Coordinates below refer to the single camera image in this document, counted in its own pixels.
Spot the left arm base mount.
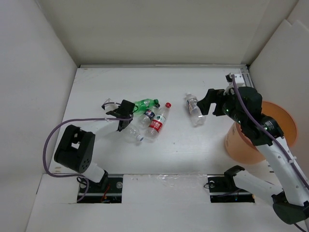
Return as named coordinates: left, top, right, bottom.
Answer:
left=77, top=174, right=124, bottom=204

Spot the pepsi label clear bottle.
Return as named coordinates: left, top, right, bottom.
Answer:
left=138, top=103, right=160, bottom=129

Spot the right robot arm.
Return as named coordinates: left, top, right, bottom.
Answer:
left=197, top=87, right=309, bottom=225

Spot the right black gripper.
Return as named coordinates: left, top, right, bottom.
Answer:
left=197, top=87, right=247, bottom=126

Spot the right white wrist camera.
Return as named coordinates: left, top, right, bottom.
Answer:
left=225, top=73, right=245, bottom=91

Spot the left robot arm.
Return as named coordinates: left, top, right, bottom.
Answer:
left=54, top=100, right=135, bottom=192

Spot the orange plastic bin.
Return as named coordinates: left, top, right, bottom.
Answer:
left=224, top=101, right=298, bottom=165

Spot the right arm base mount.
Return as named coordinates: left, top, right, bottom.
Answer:
left=203, top=165, right=255, bottom=203

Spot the aluminium rail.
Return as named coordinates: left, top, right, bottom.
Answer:
left=239, top=65, right=258, bottom=102

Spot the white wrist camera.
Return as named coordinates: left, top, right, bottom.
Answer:
left=101, top=98, right=114, bottom=110
left=225, top=73, right=245, bottom=91

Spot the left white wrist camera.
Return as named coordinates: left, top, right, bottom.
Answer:
left=101, top=98, right=114, bottom=110

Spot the clear water bottle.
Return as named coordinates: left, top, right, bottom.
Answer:
left=185, top=92, right=206, bottom=126

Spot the red label clear bottle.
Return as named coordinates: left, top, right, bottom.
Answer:
left=145, top=102, right=172, bottom=142

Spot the green plastic bottle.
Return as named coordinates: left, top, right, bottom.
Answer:
left=133, top=99, right=159, bottom=116

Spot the crushed clear bottle blue cap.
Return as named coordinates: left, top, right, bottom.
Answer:
left=124, top=123, right=144, bottom=144

